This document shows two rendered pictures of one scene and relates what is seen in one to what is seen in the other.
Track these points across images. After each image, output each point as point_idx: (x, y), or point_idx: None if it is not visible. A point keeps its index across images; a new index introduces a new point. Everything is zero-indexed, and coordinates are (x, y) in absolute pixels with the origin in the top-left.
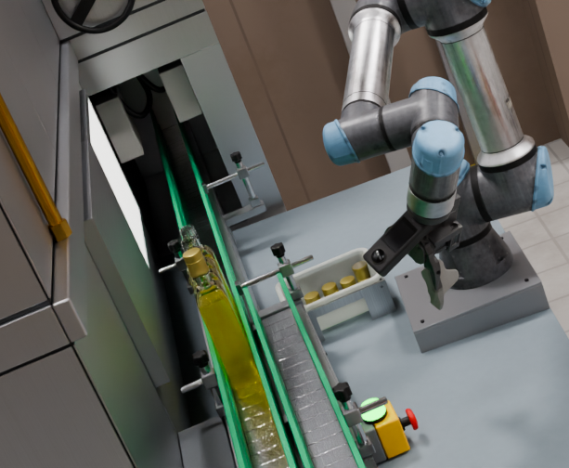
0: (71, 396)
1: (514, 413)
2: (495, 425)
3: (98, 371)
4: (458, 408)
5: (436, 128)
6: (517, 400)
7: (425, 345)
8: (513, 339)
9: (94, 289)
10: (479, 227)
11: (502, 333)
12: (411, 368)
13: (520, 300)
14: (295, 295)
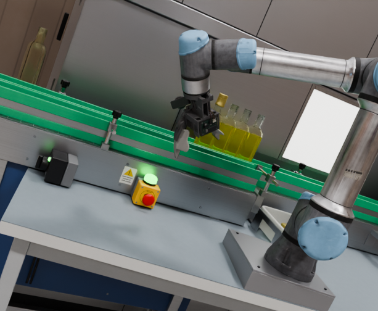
0: (82, 4)
1: (138, 232)
2: (132, 225)
3: (99, 15)
4: (159, 226)
5: (198, 33)
6: (150, 239)
7: (224, 240)
8: (215, 265)
9: (172, 44)
10: (294, 234)
11: (224, 265)
12: (209, 234)
13: (244, 266)
14: (259, 192)
